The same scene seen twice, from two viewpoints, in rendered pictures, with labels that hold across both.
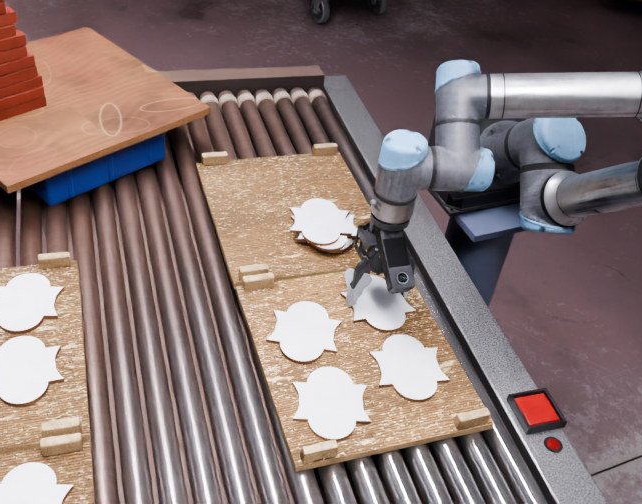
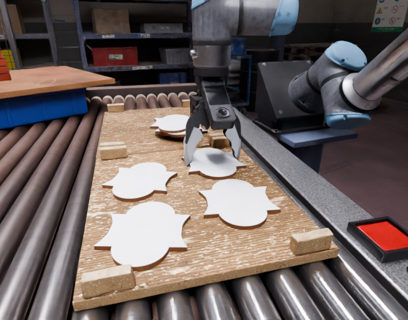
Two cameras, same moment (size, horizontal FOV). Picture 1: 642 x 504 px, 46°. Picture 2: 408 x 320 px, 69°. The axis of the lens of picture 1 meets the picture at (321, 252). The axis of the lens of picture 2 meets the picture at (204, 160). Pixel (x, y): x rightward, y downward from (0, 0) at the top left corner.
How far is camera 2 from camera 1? 0.88 m
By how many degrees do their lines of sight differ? 17
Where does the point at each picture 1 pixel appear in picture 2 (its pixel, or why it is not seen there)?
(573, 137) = (356, 54)
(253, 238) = (124, 136)
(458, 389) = (291, 218)
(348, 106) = not seen: hidden behind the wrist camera
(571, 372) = not seen: hidden behind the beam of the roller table
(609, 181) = (403, 38)
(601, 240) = (369, 196)
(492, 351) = (321, 193)
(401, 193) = (213, 30)
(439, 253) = (267, 143)
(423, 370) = (252, 202)
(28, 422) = not seen: outside the picture
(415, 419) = (243, 246)
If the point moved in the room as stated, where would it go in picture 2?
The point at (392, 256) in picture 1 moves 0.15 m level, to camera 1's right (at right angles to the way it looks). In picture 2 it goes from (213, 97) to (295, 100)
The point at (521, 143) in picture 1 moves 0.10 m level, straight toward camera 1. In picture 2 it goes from (318, 68) to (315, 73)
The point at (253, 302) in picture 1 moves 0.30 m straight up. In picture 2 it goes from (105, 166) to (82, 14)
